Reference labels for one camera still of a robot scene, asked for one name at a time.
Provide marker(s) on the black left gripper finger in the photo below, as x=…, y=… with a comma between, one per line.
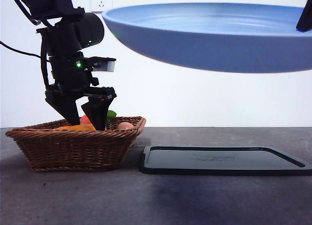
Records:
x=64, y=105
x=97, y=113

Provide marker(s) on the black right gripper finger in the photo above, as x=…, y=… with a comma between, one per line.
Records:
x=306, y=18

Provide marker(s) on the yellow corn cob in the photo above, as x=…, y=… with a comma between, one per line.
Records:
x=73, y=128

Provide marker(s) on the blue round plate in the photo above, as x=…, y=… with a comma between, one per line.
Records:
x=195, y=44

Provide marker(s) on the brown wicker basket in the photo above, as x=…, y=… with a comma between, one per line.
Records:
x=73, y=152

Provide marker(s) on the orange carrot with green leaves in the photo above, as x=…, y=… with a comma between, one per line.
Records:
x=84, y=119

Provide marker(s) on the brown egg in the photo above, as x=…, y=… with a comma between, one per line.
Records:
x=125, y=125

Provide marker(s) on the black rectangular tray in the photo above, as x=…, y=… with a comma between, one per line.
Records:
x=219, y=161

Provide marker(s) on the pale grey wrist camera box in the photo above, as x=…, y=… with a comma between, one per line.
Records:
x=107, y=65

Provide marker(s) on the white wall socket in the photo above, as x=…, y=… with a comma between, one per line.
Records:
x=101, y=1

